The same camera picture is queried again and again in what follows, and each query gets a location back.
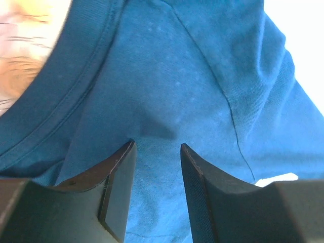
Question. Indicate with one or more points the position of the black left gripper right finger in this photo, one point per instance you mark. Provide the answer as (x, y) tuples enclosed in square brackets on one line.
[(223, 208)]

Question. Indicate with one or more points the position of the dark blue t shirt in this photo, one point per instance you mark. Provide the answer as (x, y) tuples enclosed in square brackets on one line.
[(213, 74)]

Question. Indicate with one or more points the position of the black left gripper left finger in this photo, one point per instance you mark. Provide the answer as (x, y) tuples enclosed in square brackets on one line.
[(90, 207)]

